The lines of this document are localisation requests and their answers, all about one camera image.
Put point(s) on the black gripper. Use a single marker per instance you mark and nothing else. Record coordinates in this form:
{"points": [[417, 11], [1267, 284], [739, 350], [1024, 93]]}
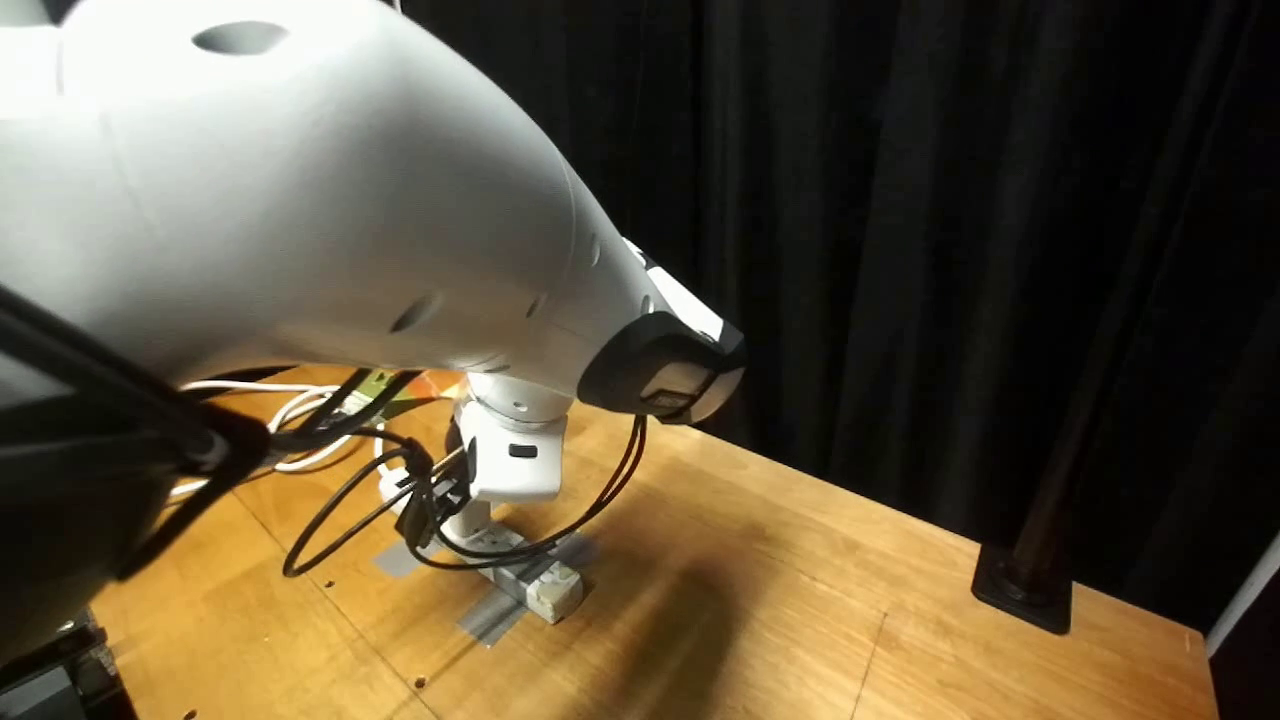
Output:
{"points": [[439, 501]]}

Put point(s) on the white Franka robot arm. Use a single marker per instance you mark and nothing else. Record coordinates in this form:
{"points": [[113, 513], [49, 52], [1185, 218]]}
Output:
{"points": [[332, 203]]}

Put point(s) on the black curtain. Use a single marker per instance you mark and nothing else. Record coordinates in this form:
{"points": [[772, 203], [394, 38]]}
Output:
{"points": [[932, 203]]}

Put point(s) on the metal post with black base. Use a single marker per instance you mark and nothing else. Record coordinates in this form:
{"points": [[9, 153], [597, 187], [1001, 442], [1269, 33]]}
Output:
{"points": [[1024, 586]]}

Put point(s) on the white frame pole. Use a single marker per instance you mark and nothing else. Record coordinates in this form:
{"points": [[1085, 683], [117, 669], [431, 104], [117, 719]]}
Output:
{"points": [[1245, 595]]}

